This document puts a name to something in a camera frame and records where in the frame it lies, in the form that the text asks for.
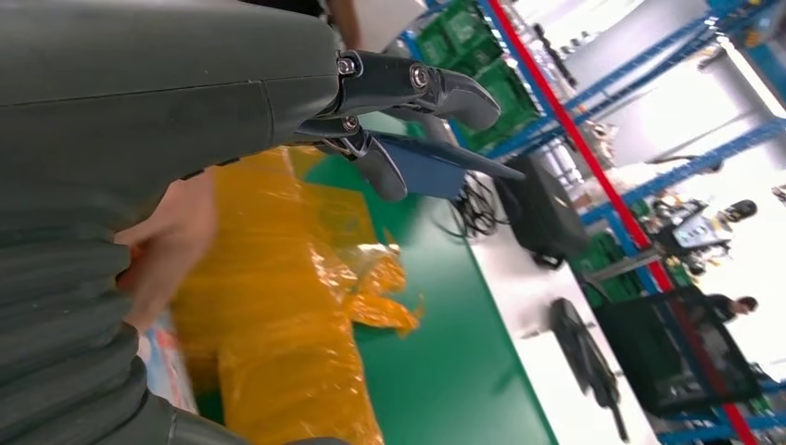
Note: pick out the dark workshop machine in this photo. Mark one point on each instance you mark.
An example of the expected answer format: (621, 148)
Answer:
(694, 233)

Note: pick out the blue tablet case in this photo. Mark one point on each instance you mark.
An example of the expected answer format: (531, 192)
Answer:
(430, 175)

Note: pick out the green table mat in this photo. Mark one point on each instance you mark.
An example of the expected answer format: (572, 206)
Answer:
(442, 344)

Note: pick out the black carry case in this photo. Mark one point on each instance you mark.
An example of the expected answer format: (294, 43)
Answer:
(540, 212)

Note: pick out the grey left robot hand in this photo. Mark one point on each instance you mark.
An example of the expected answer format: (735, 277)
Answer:
(153, 73)

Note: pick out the yellow taped cardboard sheet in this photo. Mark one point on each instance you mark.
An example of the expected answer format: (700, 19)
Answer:
(276, 276)

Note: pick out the orange detergent bottle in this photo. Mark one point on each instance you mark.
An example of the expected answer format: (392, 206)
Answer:
(169, 368)

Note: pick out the black bin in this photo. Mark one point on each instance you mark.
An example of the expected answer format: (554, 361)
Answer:
(675, 356)

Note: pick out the black handheld controller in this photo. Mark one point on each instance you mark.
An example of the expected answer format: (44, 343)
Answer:
(580, 350)

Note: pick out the long white table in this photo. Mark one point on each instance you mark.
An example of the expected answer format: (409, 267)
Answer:
(528, 295)

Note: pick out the red rack rail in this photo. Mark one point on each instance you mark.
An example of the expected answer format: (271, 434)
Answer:
(583, 147)

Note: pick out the green plastic crate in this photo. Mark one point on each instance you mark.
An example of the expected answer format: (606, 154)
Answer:
(485, 67)
(605, 258)

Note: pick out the person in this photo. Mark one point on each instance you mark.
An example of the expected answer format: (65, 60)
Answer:
(345, 21)
(734, 306)

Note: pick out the blue metal shelving rack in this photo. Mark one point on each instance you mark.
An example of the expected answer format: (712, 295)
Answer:
(706, 163)

